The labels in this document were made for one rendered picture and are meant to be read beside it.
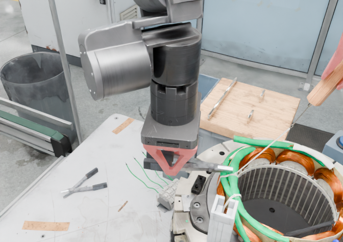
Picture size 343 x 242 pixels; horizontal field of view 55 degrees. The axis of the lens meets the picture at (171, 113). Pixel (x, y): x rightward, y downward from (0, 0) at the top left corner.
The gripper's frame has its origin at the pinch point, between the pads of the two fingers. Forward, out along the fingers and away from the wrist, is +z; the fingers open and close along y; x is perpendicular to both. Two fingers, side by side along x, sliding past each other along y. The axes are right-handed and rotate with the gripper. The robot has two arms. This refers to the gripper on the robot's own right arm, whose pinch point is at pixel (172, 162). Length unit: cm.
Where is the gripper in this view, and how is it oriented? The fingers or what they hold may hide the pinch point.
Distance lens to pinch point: 47.2
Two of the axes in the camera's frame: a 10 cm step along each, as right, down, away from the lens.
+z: -0.1, 7.9, 6.1
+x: 9.9, 0.9, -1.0
